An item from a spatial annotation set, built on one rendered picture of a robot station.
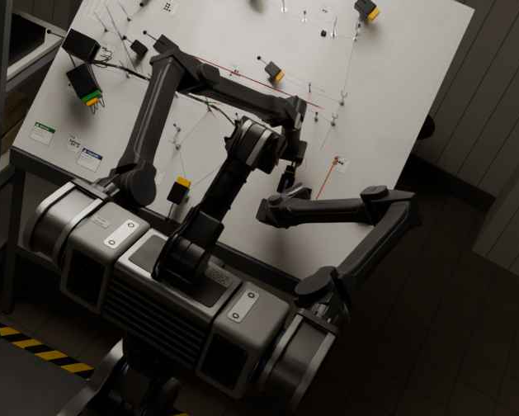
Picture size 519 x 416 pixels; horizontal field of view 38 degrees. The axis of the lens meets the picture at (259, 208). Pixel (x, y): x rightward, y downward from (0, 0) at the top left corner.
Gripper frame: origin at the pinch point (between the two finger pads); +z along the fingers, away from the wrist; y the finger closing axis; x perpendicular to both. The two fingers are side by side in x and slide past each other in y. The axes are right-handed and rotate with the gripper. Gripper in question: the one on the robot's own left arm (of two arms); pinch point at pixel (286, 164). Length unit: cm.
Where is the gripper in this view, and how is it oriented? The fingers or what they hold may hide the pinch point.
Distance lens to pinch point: 230.0
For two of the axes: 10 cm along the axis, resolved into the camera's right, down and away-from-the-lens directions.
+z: -0.5, 5.6, 8.3
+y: -9.7, -2.3, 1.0
